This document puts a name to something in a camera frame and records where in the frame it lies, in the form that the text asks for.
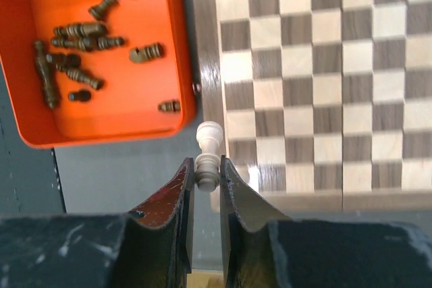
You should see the wooden chess board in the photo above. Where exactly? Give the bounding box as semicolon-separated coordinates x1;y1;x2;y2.
194;0;431;211

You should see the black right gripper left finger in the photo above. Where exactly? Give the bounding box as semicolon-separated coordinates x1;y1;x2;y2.
116;158;194;287

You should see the dark rook chess piece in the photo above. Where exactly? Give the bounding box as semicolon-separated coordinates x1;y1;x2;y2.
88;0;118;21

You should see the white chess pawn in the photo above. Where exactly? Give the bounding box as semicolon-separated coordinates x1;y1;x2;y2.
194;121;223;193

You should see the dark long chess piece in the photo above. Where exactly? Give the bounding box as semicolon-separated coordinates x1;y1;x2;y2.
33;39;60;110

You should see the dark pawn chess piece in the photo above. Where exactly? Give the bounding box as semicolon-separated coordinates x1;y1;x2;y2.
67;89;91;103

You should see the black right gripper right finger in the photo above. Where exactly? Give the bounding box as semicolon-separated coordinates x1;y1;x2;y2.
219;156;292;287

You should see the dark knight chess piece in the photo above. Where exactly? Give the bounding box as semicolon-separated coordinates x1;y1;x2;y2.
129;42;164;63

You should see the orange plastic tray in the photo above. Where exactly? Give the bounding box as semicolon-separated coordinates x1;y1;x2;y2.
1;0;196;148

